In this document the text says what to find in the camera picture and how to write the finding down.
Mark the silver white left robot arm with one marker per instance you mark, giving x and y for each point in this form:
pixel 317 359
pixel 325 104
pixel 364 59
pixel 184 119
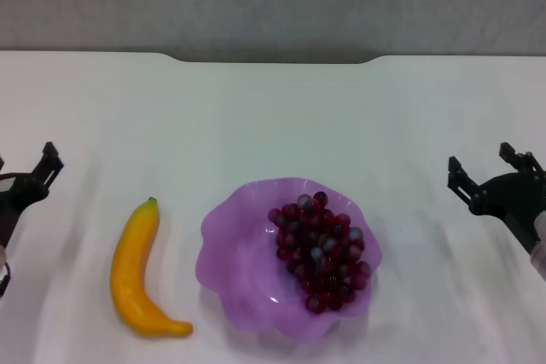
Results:
pixel 2 255

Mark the dark red grape bunch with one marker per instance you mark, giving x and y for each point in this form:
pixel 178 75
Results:
pixel 320 249

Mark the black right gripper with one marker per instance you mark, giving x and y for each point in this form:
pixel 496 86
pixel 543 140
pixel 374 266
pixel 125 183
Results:
pixel 512 198

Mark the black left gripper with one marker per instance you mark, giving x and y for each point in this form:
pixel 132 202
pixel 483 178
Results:
pixel 19 198

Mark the yellow banana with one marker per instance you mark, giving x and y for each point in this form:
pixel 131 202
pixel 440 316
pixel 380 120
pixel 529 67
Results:
pixel 128 261

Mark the purple wavy plastic bowl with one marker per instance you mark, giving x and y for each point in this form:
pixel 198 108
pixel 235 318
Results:
pixel 239 261

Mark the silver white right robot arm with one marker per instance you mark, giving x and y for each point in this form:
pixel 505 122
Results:
pixel 539 249

